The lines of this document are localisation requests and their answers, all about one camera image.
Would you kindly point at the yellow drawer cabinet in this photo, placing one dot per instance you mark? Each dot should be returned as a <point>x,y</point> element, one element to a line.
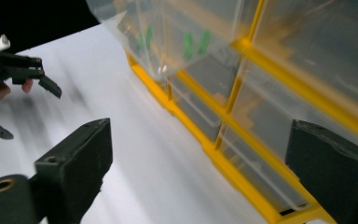
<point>245,183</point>

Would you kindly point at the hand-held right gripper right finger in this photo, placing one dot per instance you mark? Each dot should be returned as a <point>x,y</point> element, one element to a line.
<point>335,174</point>

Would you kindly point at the green plastic wall plug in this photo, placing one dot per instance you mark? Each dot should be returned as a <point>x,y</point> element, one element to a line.
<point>204,42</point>
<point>149,37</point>
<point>188,45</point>

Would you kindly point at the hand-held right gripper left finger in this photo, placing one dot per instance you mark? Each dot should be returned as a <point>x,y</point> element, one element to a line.
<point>74,165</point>

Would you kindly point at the clear plastic drawer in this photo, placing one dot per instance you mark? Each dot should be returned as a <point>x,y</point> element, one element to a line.
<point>167,25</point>
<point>211,77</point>
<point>195,109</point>
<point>320,40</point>
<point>261,174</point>

